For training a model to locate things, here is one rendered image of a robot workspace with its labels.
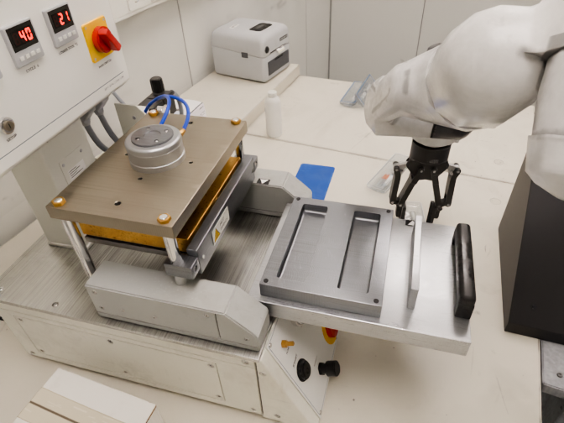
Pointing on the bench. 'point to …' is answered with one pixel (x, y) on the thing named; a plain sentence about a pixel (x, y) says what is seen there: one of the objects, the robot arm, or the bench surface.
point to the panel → (318, 339)
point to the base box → (162, 364)
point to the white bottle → (273, 114)
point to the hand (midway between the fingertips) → (415, 217)
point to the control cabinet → (56, 96)
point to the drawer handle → (464, 272)
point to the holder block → (331, 256)
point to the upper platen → (121, 239)
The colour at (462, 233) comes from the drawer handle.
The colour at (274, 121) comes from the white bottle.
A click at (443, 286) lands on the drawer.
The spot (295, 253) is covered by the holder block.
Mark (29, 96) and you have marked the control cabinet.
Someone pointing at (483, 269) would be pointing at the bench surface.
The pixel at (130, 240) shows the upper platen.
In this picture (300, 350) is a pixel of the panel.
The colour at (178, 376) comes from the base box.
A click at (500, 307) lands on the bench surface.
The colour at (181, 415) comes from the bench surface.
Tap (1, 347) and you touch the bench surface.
